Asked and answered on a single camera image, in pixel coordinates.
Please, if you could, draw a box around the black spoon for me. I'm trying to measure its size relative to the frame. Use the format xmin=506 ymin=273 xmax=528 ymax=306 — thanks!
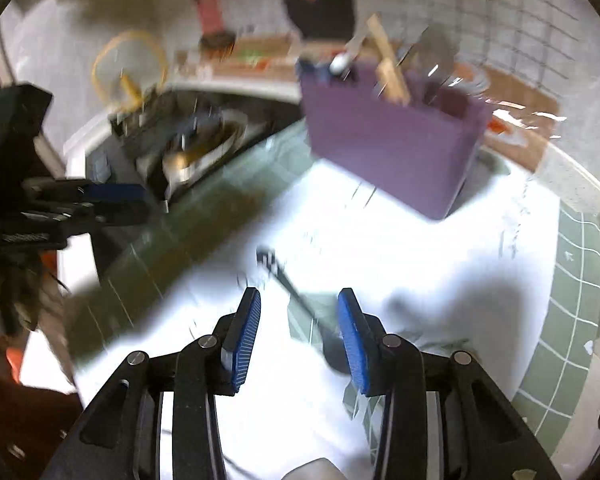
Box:
xmin=256 ymin=245 xmax=355 ymax=376

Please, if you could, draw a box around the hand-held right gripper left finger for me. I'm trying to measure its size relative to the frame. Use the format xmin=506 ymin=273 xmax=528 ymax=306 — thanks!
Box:
xmin=40 ymin=287 xmax=263 ymax=480

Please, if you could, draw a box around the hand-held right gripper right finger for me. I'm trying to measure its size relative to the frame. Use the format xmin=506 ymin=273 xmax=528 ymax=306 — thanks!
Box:
xmin=336 ymin=287 xmax=563 ymax=480

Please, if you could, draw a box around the printed kitchen wall poster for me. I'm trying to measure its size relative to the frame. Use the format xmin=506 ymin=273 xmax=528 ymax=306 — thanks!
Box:
xmin=0 ymin=0 xmax=600 ymax=196

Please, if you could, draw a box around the green grid cutting mat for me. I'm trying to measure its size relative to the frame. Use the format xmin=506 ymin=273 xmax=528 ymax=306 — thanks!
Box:
xmin=62 ymin=120 xmax=600 ymax=461

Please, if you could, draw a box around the white paper sheet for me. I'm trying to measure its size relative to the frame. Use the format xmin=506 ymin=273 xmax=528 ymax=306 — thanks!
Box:
xmin=20 ymin=160 xmax=562 ymax=480

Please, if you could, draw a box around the wooden spatula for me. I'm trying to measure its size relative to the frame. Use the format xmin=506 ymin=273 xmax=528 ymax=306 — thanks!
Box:
xmin=366 ymin=13 xmax=412 ymax=107

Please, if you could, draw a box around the yellow ring utensil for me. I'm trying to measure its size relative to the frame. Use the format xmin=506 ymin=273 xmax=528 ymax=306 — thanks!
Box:
xmin=91 ymin=30 xmax=170 ymax=112

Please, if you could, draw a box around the purple utensil container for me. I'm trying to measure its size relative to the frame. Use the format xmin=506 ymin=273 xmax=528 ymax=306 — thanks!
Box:
xmin=299 ymin=57 xmax=495 ymax=222

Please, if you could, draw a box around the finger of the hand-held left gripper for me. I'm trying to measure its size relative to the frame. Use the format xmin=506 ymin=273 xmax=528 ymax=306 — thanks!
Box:
xmin=24 ymin=179 xmax=152 ymax=204
xmin=44 ymin=202 xmax=152 ymax=229

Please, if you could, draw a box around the metal spatula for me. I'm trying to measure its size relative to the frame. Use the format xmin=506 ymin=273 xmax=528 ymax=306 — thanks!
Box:
xmin=404 ymin=24 xmax=460 ymax=107

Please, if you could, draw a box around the blue utensil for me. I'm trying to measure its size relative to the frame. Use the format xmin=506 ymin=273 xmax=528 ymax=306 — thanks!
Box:
xmin=299 ymin=58 xmax=332 ymax=84

